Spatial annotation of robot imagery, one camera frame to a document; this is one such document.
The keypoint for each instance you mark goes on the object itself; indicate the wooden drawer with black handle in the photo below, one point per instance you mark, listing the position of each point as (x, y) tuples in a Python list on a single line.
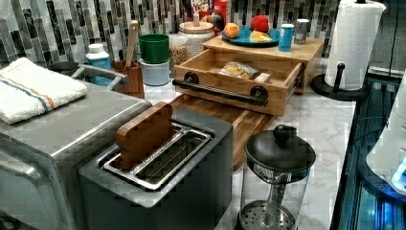
[(199, 77)]

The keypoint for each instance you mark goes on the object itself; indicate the bagged snack in drawer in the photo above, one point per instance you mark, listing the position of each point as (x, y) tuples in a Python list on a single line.
[(238, 70)]

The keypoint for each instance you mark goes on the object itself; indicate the small wooden block in drawer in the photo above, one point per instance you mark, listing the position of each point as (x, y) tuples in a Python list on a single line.
[(262, 77)]

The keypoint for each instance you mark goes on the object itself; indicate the wooden cutting board tray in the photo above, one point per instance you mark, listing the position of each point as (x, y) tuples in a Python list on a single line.
[(245, 122)]

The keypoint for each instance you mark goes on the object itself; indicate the light blue glass cup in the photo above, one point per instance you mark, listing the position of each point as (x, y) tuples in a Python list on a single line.
[(155, 74)]

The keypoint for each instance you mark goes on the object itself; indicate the black toaster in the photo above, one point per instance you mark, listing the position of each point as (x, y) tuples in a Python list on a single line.
[(184, 185)]

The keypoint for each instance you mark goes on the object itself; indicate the wooden toast slice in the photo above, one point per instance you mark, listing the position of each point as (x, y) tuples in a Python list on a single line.
[(144, 134)]

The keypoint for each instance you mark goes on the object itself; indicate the glass jar with white lid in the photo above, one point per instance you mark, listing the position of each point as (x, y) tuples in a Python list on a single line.
[(178, 51)]

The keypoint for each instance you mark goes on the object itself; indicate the wooden utensil holder box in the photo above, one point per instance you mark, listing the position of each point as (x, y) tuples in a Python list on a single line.
[(135, 87)]

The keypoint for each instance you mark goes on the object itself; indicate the large jar with wooden lid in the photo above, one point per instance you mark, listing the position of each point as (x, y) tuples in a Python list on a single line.
[(197, 32)]

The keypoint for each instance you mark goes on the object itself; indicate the green cup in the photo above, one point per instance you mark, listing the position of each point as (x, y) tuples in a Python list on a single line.
[(154, 48)]

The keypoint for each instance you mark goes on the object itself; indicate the teal plate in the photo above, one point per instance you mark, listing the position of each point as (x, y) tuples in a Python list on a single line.
[(243, 38)]

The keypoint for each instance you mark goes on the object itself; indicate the orange fruit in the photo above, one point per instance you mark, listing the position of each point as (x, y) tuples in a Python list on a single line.
[(231, 30)]

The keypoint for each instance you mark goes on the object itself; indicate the yellow banana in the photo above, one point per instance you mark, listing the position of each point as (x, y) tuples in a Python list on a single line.
[(259, 37)]

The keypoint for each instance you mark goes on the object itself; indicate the red cereal box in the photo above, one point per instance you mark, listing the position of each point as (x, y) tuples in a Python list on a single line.
[(212, 11)]

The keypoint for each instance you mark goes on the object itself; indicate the red apple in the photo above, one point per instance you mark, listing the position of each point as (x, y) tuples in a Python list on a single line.
[(260, 23)]

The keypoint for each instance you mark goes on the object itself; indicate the wooden spoon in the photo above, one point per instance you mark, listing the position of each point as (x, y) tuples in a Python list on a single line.
[(132, 37)]

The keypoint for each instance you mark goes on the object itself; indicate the blue shaker with white cap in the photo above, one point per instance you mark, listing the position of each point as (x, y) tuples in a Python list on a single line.
[(286, 36)]

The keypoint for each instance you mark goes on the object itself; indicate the black paper towel holder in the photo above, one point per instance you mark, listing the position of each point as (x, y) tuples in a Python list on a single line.
[(334, 92)]

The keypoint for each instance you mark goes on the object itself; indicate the blue bottle with white cap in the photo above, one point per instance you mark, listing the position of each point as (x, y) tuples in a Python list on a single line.
[(97, 56)]

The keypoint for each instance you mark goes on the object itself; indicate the grey shaker with white cap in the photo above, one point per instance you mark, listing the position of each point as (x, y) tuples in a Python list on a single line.
[(300, 35)]

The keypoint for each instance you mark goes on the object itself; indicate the stainless toaster oven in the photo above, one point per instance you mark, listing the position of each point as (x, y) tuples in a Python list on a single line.
[(41, 157)]

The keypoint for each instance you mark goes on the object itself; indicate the white paper towel roll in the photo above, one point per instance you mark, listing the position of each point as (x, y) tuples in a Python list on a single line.
[(353, 38)]

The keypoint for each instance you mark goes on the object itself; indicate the white striped towel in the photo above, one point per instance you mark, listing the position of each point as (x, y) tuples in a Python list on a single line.
[(28, 90)]

